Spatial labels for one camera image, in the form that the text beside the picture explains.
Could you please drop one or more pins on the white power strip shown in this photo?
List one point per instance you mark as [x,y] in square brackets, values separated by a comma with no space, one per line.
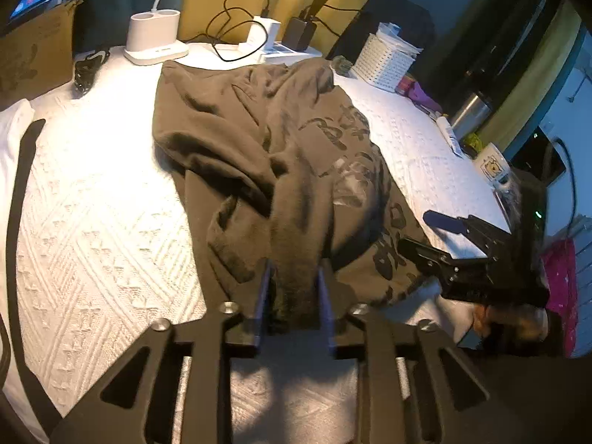
[286,54]

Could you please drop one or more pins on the white mug with bear print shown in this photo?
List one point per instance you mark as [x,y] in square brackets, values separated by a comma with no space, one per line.
[492,166]

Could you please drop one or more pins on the red can with yellow lid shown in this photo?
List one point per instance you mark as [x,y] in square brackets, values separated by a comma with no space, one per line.
[407,85]

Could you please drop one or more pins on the black monitor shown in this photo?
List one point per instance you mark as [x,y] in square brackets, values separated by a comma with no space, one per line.
[541,157]

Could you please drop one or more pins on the brown printed t-shirt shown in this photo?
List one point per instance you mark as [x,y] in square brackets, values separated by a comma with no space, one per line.
[277,148]

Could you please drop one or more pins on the white cream tube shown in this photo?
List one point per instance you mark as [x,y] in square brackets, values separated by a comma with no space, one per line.
[448,132]

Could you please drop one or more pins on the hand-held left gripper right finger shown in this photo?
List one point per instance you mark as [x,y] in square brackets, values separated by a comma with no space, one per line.
[323,305]

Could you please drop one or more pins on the white charger plug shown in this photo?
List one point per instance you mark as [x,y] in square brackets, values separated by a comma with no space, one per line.
[264,32]

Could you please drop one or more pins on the purple cloth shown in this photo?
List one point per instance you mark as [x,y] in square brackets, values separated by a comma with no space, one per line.
[423,95]

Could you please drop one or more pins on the yellow plastic bag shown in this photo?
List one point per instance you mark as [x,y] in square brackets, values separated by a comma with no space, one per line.
[471,141]

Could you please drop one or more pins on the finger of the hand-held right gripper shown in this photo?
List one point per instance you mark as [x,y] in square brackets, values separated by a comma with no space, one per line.
[425,252]
[446,222]

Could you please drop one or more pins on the white perforated plastic basket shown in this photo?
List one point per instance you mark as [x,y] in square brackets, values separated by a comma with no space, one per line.
[384,62]

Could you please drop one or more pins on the stainless steel tumbler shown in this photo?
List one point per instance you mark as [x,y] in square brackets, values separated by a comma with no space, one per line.
[471,108]

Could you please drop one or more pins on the person's right hand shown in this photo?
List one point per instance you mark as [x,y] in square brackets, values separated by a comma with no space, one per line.
[513,323]

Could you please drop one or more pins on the brown cardboard box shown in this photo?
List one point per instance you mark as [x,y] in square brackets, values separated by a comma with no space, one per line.
[32,46]

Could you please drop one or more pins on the white desk lamp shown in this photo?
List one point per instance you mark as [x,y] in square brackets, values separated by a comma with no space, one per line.
[152,37]

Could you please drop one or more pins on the pink cloth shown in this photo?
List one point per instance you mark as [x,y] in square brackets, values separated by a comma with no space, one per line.
[562,286]

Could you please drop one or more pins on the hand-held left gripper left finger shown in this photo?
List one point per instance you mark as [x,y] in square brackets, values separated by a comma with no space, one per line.
[261,296]

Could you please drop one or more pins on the narrow yellow curtain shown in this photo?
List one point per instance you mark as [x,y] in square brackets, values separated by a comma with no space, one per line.
[541,78]

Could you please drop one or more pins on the black charger plug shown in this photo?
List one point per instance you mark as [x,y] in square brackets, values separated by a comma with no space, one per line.
[298,32]

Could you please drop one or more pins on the small green skull figurine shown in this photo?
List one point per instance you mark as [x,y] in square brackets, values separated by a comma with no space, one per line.
[342,64]

